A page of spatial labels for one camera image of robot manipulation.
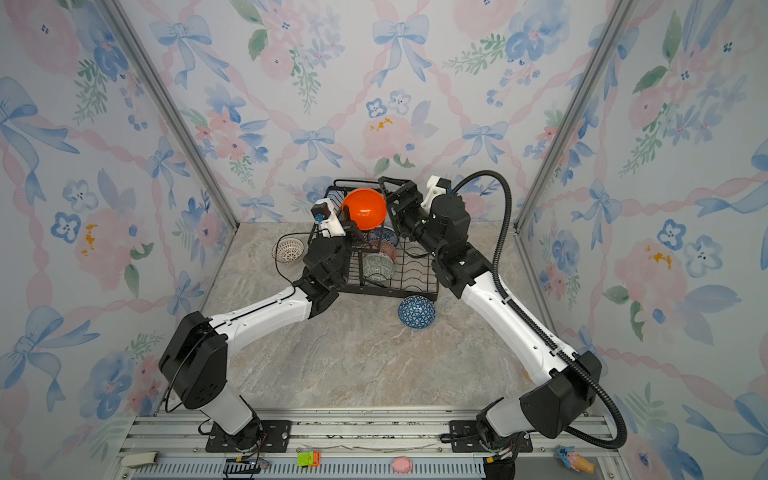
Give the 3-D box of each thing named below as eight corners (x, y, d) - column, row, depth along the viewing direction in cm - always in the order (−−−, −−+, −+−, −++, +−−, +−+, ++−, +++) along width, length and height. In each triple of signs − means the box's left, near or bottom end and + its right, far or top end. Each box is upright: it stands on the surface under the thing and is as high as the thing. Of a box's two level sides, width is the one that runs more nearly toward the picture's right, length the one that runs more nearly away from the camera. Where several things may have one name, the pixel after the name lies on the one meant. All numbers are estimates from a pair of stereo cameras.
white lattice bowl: (271, 257, 113) (267, 249, 109) (292, 241, 118) (289, 233, 114) (285, 268, 109) (282, 260, 106) (306, 251, 115) (304, 243, 111)
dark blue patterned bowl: (398, 329, 93) (399, 324, 90) (398, 301, 99) (398, 295, 96) (436, 329, 93) (437, 324, 90) (433, 301, 99) (434, 295, 96)
